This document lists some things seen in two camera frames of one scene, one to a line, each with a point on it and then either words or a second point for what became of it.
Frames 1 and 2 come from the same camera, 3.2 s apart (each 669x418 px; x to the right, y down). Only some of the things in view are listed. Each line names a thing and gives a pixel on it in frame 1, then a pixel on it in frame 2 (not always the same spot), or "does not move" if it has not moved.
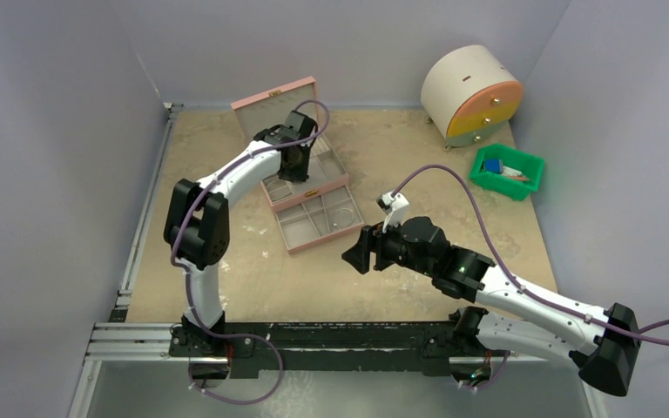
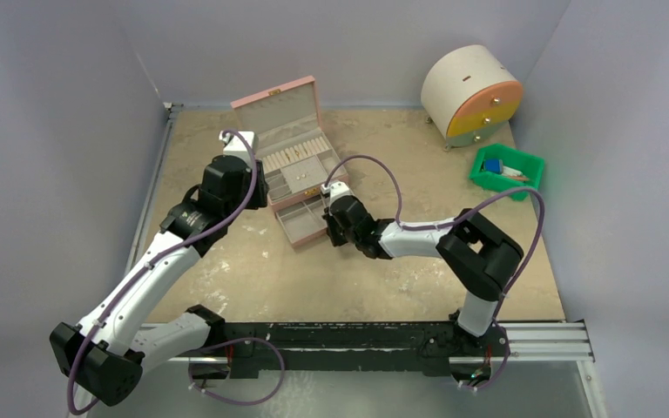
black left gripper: x=300 y=175 → x=259 y=198
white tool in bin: x=512 y=173 does not move
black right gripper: x=372 y=248 → x=333 y=225
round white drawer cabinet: x=469 y=95 does not move
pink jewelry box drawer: x=318 y=219 does not move
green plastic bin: x=514 y=189 does not move
